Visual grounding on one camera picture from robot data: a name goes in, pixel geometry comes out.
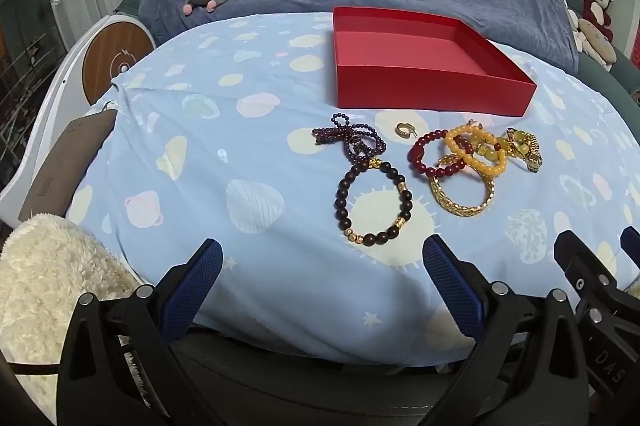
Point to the cream fluffy rug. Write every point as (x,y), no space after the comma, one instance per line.
(46,264)

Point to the brown leather pad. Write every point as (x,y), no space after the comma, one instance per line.
(66,165)

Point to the gold hoop earring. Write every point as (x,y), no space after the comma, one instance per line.
(405,130)

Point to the white round wooden-faced device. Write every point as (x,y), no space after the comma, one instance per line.
(110,47)

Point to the light blue patterned sheet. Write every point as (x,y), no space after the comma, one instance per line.
(212,139)

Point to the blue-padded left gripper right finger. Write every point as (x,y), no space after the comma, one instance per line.
(460,285)

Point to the red cardboard tray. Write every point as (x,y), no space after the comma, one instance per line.
(396,59)

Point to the beige plush toy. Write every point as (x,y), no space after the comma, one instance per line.
(590,41)

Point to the red monkey plush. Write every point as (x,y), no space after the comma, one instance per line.
(596,11)

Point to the green sofa bed frame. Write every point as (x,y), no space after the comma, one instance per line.
(623,79)

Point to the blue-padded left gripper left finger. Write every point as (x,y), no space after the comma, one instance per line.
(184,288)

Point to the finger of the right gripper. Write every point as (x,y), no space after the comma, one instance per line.
(630,244)
(580,268)

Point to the purple garnet bead strand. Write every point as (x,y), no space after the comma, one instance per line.
(361,142)

